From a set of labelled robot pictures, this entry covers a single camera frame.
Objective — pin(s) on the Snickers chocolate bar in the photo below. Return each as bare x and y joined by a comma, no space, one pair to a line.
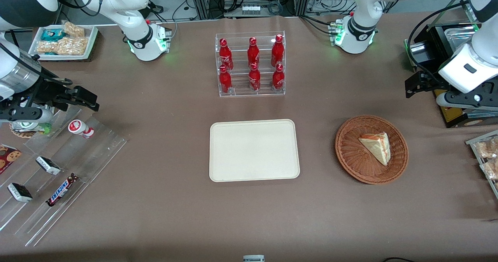
62,189

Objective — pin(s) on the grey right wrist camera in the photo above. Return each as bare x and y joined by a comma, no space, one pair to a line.
27,114

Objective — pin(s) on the triangular sandwich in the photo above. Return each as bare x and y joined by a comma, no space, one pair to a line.
377,147

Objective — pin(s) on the small woven brown coaster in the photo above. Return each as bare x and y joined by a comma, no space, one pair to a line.
21,131

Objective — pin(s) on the brown woven wicker basket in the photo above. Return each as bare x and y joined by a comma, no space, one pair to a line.
350,157

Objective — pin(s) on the white power strip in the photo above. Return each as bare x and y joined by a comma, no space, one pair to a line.
251,10

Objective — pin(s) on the red cola bottle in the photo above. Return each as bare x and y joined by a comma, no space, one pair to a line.
253,54
254,79
225,81
225,56
278,78
277,52

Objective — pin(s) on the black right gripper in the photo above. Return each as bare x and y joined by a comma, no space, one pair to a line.
46,91

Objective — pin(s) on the steel food pan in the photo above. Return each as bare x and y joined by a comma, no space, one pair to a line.
459,34

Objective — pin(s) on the small green bottle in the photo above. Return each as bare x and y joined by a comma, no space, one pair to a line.
45,128

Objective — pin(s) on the clear acrylic stepped display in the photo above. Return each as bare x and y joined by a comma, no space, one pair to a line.
97,149

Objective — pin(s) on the white snack tray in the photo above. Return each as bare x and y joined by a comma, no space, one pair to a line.
87,48

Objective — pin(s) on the black white chocolate snack pack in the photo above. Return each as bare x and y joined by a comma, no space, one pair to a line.
20,192
48,165

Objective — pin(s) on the large rice cracker pack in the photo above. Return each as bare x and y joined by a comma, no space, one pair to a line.
64,46

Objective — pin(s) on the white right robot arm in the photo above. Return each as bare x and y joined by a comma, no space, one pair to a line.
132,5

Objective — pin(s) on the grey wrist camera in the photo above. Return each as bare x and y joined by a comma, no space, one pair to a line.
27,114
467,98

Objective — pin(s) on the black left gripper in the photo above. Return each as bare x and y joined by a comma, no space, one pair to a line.
432,82

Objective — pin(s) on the small white yogurt bottle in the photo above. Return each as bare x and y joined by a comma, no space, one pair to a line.
79,128

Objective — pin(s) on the grey bread tray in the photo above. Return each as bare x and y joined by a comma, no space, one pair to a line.
474,143

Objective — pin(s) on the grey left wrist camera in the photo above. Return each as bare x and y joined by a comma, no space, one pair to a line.
467,98

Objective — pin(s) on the beige plastic tray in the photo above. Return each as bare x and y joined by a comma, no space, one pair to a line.
253,149

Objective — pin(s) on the black food warmer machine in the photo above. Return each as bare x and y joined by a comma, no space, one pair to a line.
430,44

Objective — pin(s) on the red cookie package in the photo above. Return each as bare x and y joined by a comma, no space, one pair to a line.
8,159

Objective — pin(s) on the wrapped bread packet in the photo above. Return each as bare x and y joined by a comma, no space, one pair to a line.
488,149
491,169

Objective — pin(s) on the white labelled box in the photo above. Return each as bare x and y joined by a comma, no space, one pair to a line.
253,258

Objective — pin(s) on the small rice cracker pack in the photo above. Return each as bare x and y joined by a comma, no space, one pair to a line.
74,29

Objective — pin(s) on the teal snack packet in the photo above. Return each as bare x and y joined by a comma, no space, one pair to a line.
52,35

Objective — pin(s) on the clear acrylic bottle rack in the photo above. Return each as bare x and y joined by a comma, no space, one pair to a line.
240,91

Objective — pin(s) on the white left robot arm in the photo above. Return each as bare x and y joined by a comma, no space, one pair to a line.
365,5

